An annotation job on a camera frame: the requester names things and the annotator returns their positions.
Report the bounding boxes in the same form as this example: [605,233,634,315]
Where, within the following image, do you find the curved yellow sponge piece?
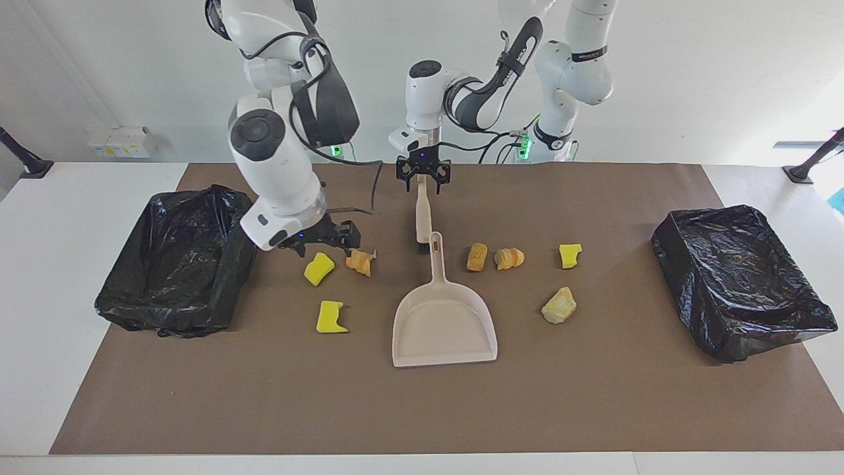
[303,252,335,287]

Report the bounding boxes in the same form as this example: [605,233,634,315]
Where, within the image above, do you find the orange croissant with torn tail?
[346,249,378,278]

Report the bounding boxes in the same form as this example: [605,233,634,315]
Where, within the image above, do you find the notched yellow sponge piece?
[316,300,349,334]

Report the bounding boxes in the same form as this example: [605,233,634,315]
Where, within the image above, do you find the beige plastic dustpan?
[392,232,498,368]

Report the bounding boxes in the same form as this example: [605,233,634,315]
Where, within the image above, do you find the pale bread chunk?
[541,286,578,325]

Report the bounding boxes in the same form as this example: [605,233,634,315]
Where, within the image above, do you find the bin with black bag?
[651,205,839,364]
[94,184,258,338]

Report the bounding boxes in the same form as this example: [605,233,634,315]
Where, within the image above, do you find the brown table mat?
[49,163,844,455]

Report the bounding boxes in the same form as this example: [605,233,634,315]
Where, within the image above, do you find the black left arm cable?
[435,30,528,154]

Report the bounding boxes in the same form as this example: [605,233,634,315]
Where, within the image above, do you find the black base power cable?
[479,115,543,164]

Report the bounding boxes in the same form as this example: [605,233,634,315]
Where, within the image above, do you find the white wall socket boxes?
[88,125,158,159]

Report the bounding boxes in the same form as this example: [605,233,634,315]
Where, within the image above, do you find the black camera stand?
[0,125,55,179]
[782,127,844,184]

